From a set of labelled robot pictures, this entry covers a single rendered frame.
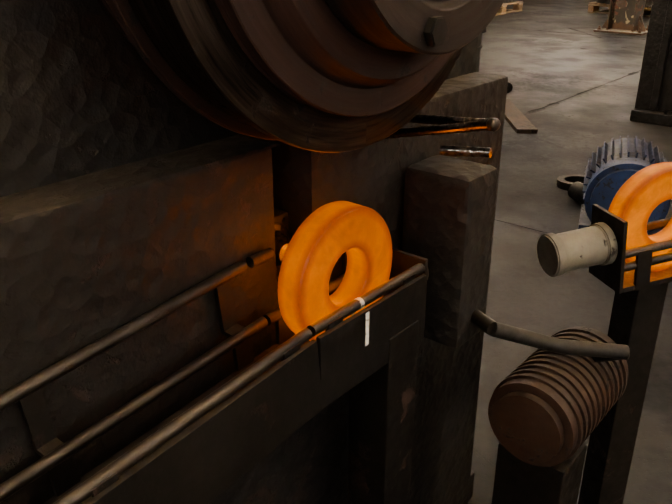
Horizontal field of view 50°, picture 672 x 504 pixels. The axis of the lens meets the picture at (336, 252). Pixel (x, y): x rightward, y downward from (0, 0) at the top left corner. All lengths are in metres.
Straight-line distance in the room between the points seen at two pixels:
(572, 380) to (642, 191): 0.27
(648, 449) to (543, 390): 0.87
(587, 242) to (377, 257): 0.34
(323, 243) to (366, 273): 0.09
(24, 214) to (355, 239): 0.33
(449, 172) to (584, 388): 0.35
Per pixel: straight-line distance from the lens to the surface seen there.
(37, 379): 0.63
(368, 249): 0.77
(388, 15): 0.55
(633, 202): 1.04
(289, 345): 0.69
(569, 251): 1.01
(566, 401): 0.99
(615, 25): 9.63
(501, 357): 2.06
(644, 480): 1.74
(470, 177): 0.89
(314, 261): 0.70
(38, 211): 0.60
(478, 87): 1.07
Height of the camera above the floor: 1.07
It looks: 24 degrees down
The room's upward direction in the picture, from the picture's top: straight up
